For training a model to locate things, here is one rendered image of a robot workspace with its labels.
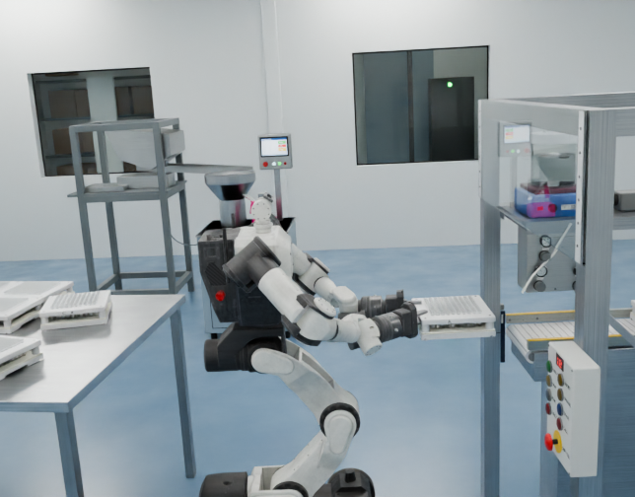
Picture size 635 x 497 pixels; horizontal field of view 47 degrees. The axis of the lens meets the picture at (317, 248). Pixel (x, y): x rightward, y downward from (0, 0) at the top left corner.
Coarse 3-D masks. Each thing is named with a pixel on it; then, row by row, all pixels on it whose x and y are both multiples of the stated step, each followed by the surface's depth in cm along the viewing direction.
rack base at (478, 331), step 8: (440, 328) 244; (448, 328) 244; (456, 328) 244; (464, 328) 243; (472, 328) 243; (480, 328) 242; (424, 336) 241; (432, 336) 241; (440, 336) 241; (448, 336) 241; (456, 336) 241; (464, 336) 241; (472, 336) 241; (480, 336) 241; (488, 336) 241
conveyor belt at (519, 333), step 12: (516, 324) 266; (528, 324) 266; (540, 324) 265; (552, 324) 264; (564, 324) 264; (624, 324) 260; (516, 336) 256; (528, 336) 254; (540, 336) 253; (552, 336) 253; (564, 336) 252; (528, 360) 243
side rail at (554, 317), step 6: (612, 312) 266; (618, 312) 266; (624, 312) 266; (510, 318) 266; (516, 318) 266; (522, 318) 266; (528, 318) 266; (534, 318) 266; (540, 318) 266; (546, 318) 266; (552, 318) 266; (558, 318) 266; (564, 318) 266; (570, 318) 266
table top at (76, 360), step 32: (32, 320) 293; (128, 320) 287; (160, 320) 289; (64, 352) 255; (96, 352) 254; (128, 352) 258; (0, 384) 230; (32, 384) 229; (64, 384) 227; (96, 384) 232
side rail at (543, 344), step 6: (618, 336) 240; (528, 342) 240; (534, 342) 240; (540, 342) 240; (546, 342) 240; (612, 342) 240; (618, 342) 240; (624, 342) 240; (528, 348) 240; (534, 348) 240; (540, 348) 240; (546, 348) 240
